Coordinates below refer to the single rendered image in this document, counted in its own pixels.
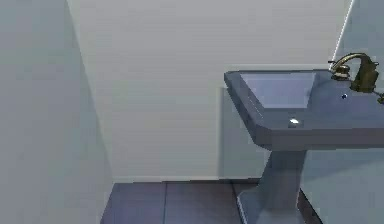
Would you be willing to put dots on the brass faucet knob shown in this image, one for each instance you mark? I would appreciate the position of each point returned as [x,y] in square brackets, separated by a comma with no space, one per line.
[340,72]

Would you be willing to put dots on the blue-grey pedestal sink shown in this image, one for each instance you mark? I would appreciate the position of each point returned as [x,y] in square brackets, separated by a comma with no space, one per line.
[320,113]

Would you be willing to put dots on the brass sink faucet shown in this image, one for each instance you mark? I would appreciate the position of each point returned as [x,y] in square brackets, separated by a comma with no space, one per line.
[364,74]

